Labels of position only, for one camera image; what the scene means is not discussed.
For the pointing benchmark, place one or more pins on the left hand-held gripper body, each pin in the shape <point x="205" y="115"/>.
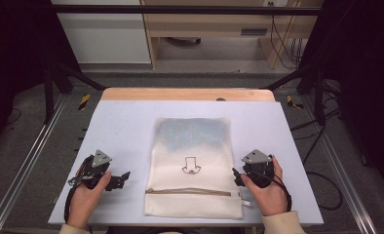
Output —
<point x="97" y="169"/>

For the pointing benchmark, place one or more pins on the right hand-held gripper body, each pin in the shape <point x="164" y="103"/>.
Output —
<point x="260" y="169"/>

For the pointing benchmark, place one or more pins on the white mesh laundry bag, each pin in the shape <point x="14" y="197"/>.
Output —
<point x="193" y="172"/>

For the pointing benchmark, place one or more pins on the person's right hand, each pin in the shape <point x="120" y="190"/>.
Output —
<point x="268" y="198"/>

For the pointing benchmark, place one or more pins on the person's left hand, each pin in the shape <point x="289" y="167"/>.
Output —
<point x="86" y="200"/>

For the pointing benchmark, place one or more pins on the white foam board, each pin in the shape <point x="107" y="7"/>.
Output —
<point x="125" y="136"/>

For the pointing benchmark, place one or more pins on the black metal stand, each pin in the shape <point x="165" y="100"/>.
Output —
<point x="319" y="97"/>
<point x="48" y="94"/>

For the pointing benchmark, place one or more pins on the wooden table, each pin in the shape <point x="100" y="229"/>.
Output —
<point x="180" y="94"/>

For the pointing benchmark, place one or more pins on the white cabinet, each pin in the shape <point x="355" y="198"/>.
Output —
<point x="105" y="39"/>

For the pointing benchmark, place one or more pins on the dark curtain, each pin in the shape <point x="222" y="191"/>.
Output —
<point x="11" y="48"/>
<point x="365" y="65"/>

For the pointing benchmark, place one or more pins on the wooden desk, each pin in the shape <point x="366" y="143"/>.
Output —
<point x="212" y="24"/>

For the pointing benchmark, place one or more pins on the aluminium floor rail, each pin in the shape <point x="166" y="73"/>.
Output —
<point x="339" y="162"/>
<point x="27" y="156"/>

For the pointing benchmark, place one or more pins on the black horizontal frame bar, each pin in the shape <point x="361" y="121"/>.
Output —
<point x="180" y="10"/>

